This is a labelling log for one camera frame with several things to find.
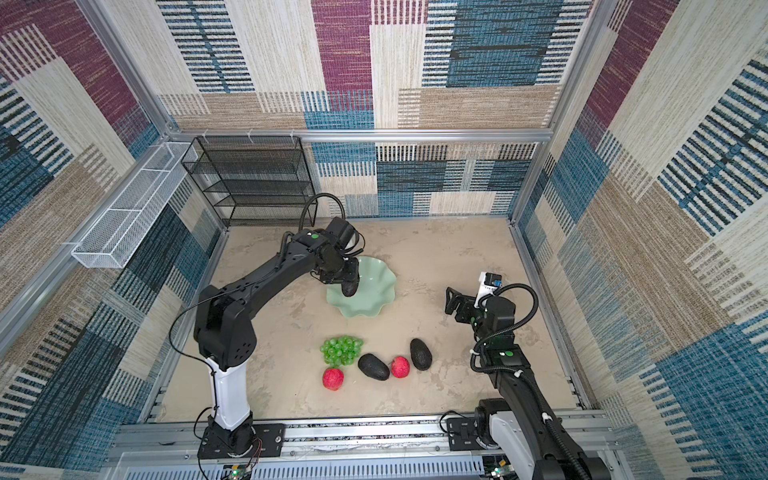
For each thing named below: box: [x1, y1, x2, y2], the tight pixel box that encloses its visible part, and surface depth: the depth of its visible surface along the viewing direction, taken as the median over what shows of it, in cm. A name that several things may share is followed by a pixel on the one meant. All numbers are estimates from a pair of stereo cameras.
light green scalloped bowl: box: [326, 256, 397, 318], surface depth 99 cm
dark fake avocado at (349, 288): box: [341, 281, 359, 297], surface depth 89 cm
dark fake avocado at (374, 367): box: [358, 353, 390, 381], surface depth 83 cm
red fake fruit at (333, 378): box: [322, 368, 345, 391], surface depth 80 cm
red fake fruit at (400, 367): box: [391, 356, 411, 379], surface depth 82 cm
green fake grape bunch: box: [320, 335, 364, 367], surface depth 83 cm
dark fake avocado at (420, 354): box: [410, 338, 433, 371], surface depth 84 cm
